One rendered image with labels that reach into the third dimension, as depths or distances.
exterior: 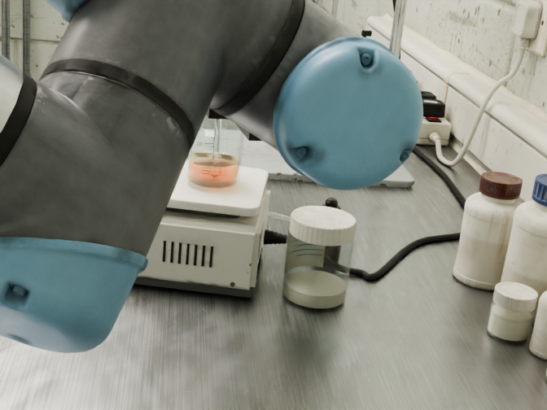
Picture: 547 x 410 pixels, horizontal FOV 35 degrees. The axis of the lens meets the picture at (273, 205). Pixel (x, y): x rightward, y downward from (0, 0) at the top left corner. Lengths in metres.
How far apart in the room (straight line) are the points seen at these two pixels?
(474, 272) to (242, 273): 0.24
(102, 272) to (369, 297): 0.50
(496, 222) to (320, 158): 0.45
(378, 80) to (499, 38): 0.96
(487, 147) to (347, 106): 0.84
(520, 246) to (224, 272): 0.27
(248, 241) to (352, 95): 0.36
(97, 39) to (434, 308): 0.51
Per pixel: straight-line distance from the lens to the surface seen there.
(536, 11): 1.22
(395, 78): 0.42
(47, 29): 3.25
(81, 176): 0.35
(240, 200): 0.77
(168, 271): 0.78
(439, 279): 0.88
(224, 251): 0.76
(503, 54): 1.35
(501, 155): 1.19
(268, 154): 1.19
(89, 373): 0.66
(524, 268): 0.81
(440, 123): 1.38
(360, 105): 0.42
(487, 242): 0.86
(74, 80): 0.37
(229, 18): 0.41
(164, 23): 0.39
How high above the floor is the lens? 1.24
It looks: 20 degrees down
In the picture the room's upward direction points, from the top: 6 degrees clockwise
